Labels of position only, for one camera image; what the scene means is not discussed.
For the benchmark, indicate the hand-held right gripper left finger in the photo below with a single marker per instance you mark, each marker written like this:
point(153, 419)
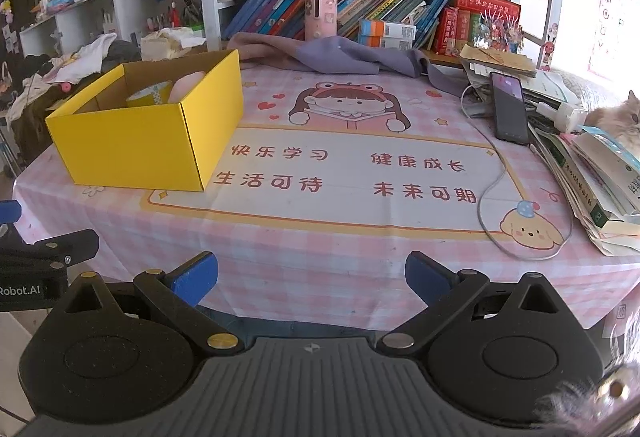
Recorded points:
point(195, 279)

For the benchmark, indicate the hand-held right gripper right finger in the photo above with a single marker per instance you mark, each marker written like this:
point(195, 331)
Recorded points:
point(427, 277)

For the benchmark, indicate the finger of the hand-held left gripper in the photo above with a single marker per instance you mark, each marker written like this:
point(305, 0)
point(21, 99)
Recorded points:
point(75, 242)
point(9, 212)

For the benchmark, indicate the yellow cardboard box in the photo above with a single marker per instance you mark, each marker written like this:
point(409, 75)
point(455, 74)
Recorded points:
point(130, 147)

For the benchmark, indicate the yellow tape roll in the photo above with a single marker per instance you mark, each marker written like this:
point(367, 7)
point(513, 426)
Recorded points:
point(150, 94)

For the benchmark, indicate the pink plush toy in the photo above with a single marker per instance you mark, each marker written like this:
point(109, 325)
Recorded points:
point(182, 87)

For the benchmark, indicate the dark clothes pile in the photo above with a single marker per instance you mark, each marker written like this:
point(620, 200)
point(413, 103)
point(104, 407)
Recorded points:
point(30, 117)

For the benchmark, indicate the white printed shirt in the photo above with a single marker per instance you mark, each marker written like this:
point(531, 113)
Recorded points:
point(85, 57)

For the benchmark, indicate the stack of papers and books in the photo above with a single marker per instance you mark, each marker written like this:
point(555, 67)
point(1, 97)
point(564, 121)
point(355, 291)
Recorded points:
point(590, 197)

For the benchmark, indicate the black smartphone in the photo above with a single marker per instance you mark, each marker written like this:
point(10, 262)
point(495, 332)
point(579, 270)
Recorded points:
point(510, 112)

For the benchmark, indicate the white power adapter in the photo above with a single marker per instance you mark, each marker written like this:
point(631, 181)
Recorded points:
point(567, 117)

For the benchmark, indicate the cream crumpled paper bag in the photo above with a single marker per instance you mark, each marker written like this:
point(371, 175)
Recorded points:
point(170, 44)

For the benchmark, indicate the orange blue medicine box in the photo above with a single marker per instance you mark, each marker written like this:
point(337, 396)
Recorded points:
point(387, 29)
point(385, 43)

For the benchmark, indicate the purple cloth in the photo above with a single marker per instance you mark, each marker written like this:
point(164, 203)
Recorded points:
point(325, 54)

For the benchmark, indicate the group of pens and stationery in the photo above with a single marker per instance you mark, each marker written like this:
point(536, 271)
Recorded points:
point(175, 14)

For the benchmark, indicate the red thick dictionaries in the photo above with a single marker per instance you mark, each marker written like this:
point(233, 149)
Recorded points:
point(455, 27)

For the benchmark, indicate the colourful figure box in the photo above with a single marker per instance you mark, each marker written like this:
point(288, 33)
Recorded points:
point(495, 31)

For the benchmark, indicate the pink cartoon tumbler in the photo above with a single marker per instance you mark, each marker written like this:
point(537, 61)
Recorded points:
point(322, 14)

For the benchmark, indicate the row of colourful books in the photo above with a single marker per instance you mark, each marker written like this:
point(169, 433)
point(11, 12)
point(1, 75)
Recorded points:
point(270, 4)

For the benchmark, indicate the alphabet wall poster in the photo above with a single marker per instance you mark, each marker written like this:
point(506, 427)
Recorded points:
point(615, 7)

